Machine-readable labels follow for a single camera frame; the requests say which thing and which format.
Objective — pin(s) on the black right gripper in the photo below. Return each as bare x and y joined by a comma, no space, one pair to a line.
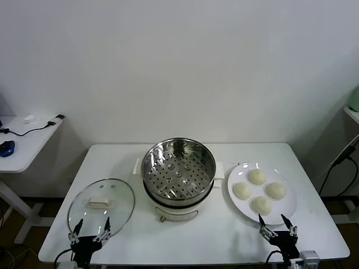
284,242

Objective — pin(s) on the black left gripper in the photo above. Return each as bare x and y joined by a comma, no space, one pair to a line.
85,246

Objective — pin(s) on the white steamed baozi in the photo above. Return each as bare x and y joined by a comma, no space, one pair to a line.
261,206
275,191
257,177
242,191

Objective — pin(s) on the glass pot lid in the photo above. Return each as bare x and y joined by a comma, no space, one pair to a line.
117,196

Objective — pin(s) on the stainless steel steamer basket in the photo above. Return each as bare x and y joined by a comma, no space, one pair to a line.
196,168

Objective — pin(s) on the white round plate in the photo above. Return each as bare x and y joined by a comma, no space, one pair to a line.
286,204

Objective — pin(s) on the white electric cooker base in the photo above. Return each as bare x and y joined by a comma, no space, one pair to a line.
179,214

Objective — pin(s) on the white side desk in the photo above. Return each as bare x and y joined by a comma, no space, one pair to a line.
25,151

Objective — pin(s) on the blue computer mouse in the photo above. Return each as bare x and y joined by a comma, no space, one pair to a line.
6,148

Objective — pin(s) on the white crumpled tissue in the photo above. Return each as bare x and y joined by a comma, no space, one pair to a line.
30,118

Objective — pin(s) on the white shelf board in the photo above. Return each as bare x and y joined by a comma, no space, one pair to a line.
354,115

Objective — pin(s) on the mint green appliance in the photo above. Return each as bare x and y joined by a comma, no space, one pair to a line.
355,101

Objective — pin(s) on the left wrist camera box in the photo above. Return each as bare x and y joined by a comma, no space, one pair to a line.
67,265

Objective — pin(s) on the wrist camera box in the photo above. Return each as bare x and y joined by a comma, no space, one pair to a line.
308,256
67,265

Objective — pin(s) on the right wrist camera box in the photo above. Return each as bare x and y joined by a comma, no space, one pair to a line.
308,256

